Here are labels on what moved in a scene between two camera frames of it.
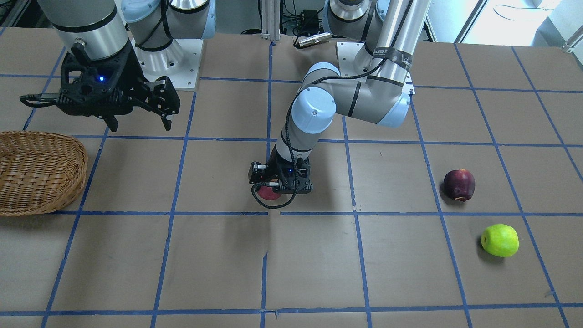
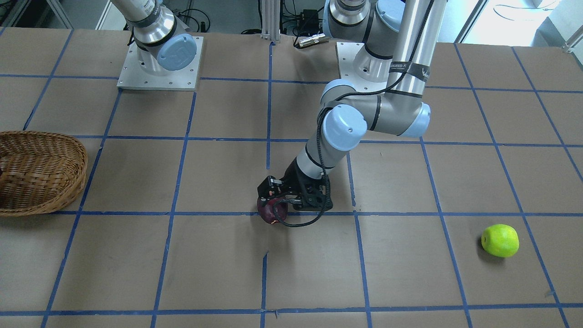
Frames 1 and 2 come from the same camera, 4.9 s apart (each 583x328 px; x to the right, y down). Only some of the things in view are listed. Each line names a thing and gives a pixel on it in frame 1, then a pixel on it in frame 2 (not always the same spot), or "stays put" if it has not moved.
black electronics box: x=309 y=22 stays put
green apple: x=500 y=240 stays put
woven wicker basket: x=39 y=171 stays put
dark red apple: x=459 y=184 to x=265 y=207
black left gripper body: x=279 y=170 to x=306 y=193
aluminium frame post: x=270 y=19 stays put
